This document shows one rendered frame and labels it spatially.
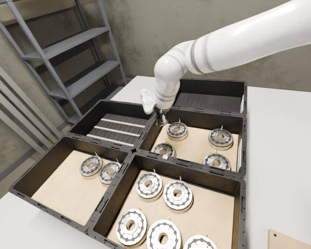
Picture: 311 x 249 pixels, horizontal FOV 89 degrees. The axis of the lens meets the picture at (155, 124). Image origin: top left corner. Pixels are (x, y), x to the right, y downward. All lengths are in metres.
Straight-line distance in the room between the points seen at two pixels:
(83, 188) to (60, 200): 0.09
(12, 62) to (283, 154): 2.48
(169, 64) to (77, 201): 0.62
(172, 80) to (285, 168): 0.71
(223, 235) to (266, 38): 0.52
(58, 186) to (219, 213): 0.65
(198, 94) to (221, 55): 0.78
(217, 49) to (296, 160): 0.78
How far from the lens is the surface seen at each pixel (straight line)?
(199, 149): 0.75
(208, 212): 0.63
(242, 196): 0.56
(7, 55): 2.38
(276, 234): 0.78
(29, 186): 0.88
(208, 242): 0.58
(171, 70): 0.38
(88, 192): 0.76
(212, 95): 1.07
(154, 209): 0.63
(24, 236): 1.01
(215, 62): 0.32
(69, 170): 0.87
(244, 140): 0.68
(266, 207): 0.82
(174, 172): 0.64
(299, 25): 0.31
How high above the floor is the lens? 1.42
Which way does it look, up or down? 42 degrees down
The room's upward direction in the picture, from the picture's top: 13 degrees counter-clockwise
